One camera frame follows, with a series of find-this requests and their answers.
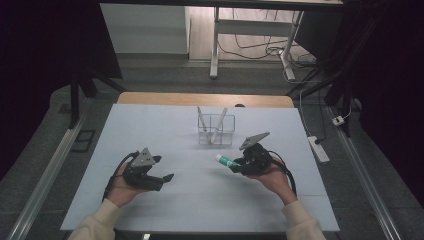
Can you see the white cabinet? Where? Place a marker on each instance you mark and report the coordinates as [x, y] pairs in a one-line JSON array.
[[146, 30]]

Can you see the black table grommet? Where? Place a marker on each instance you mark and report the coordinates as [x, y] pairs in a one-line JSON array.
[[239, 105]]

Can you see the black floor plate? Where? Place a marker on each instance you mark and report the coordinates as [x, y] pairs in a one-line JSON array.
[[83, 140]]

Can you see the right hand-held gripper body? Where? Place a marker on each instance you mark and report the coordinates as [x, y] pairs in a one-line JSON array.
[[256, 160]]

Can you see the white pen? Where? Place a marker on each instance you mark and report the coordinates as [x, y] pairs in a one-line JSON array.
[[220, 123]]

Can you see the clear plastic pen holder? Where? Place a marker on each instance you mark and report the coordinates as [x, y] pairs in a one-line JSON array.
[[226, 133]]

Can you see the pale blue table mat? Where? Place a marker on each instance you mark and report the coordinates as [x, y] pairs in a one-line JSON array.
[[160, 133]]

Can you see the person's right hand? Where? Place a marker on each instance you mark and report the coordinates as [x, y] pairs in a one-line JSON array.
[[276, 180]]

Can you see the aluminium rail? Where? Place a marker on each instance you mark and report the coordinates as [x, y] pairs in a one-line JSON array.
[[363, 176], [50, 173]]

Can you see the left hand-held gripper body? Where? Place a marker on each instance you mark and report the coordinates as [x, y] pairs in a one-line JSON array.
[[140, 176]]

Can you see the white desk frame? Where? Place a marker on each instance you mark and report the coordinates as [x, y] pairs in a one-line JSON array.
[[253, 27]]

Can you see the small white adapter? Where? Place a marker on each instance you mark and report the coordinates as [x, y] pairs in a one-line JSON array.
[[338, 120]]

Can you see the dark curtain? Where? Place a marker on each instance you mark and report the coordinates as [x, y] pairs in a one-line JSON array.
[[33, 66], [393, 83]]

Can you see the white power strip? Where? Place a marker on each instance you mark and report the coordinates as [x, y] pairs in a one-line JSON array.
[[319, 149]]

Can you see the person's left hand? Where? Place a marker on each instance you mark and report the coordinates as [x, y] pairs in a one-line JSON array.
[[120, 193]]

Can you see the black metal stand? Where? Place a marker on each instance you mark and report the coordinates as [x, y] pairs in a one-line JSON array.
[[345, 90], [74, 100]]

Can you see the green and white glue stick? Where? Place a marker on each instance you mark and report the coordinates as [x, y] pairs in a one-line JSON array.
[[226, 160]]

